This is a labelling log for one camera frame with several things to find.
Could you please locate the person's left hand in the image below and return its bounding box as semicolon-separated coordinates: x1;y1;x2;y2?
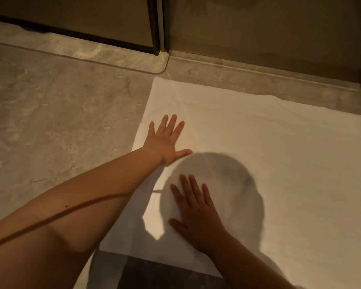
142;113;193;167

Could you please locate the person's left forearm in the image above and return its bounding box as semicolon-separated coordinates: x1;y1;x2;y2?
0;147;164;289

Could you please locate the person's right hand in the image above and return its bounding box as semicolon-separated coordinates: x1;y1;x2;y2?
168;174;232;256

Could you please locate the white towel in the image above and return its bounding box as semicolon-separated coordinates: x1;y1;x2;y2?
99;76;361;289

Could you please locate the bronze glass door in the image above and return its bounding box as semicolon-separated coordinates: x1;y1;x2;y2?
0;0;160;55
164;0;361;85

